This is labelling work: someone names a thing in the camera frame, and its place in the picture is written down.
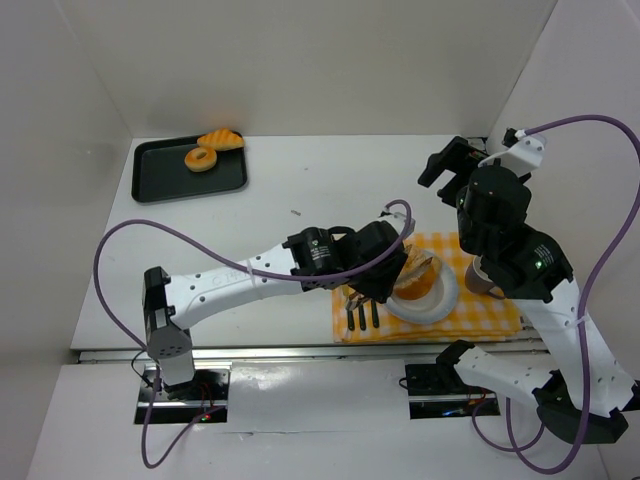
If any orange bundt cake bread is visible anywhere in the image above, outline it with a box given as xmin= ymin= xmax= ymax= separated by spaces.
xmin=393 ymin=245 xmax=439 ymax=301

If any long baguette bread roll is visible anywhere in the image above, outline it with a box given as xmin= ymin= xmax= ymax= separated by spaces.
xmin=431 ymin=256 xmax=442 ymax=276

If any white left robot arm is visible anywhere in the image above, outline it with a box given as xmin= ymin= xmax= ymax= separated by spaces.
xmin=142 ymin=214 xmax=412 ymax=399

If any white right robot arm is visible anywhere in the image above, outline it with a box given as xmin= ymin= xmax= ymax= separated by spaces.
xmin=418 ymin=136 xmax=639 ymax=445

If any striped triangular bread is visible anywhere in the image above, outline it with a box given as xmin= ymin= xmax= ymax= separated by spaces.
xmin=197 ymin=128 xmax=245 ymax=151

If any gold fork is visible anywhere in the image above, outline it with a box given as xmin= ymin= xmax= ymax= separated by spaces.
xmin=357 ymin=304 xmax=367 ymax=331

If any white paper cup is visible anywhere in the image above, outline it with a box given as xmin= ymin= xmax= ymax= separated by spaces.
xmin=464 ymin=256 xmax=505 ymax=300

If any gold spoon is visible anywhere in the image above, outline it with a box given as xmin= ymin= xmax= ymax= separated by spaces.
xmin=369 ymin=300 xmax=380 ymax=329

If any white blue-rimmed plate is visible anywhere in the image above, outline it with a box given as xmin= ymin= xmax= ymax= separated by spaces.
xmin=385 ymin=250 xmax=459 ymax=325

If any yellow checkered cloth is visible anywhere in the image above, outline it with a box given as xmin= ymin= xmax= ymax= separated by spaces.
xmin=332 ymin=232 xmax=522 ymax=344

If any black serving tray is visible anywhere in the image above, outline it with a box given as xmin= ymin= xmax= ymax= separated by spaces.
xmin=131 ymin=135 xmax=248 ymax=204

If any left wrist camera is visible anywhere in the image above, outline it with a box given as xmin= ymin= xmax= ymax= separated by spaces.
xmin=377 ymin=210 xmax=415 ymax=231

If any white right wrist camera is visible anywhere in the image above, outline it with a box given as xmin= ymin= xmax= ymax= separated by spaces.
xmin=500 ymin=128 xmax=546 ymax=177

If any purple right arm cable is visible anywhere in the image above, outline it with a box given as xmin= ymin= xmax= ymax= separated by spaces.
xmin=472 ymin=114 xmax=640 ymax=474

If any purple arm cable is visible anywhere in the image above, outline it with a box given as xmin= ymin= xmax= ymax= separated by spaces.
xmin=472 ymin=114 xmax=640 ymax=474
xmin=93 ymin=199 xmax=414 ymax=469

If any glazed ring donut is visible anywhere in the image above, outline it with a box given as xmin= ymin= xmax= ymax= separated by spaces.
xmin=184 ymin=147 xmax=217 ymax=173

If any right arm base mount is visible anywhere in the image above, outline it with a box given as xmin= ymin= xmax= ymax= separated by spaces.
xmin=398 ymin=363 xmax=500 ymax=420

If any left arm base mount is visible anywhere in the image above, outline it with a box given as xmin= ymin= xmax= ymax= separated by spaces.
xmin=130 ymin=352 xmax=231 ymax=425

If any aluminium rail front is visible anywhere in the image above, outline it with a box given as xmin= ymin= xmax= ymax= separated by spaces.
xmin=74 ymin=342 xmax=551 ymax=364

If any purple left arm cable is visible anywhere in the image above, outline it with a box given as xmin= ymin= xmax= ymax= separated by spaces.
xmin=93 ymin=199 xmax=414 ymax=469

